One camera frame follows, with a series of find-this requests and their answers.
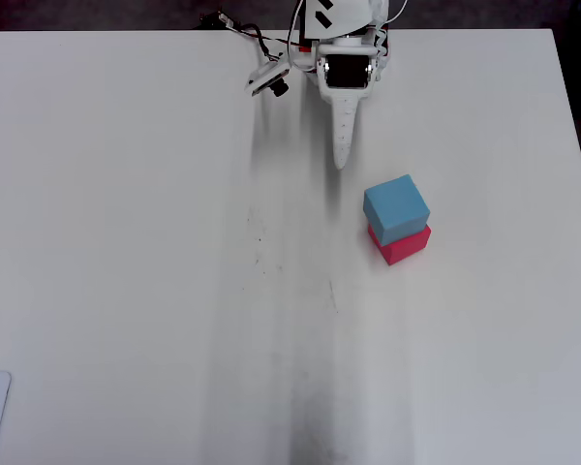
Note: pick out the red foam cube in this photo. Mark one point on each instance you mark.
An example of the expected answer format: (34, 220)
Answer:
(406, 247)

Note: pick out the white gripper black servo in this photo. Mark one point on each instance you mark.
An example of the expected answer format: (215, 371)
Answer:
(347, 74)

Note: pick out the blue foam cube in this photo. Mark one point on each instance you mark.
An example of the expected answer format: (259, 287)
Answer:
(394, 203)

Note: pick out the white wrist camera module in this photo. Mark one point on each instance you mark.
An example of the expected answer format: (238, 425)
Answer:
(266, 77)

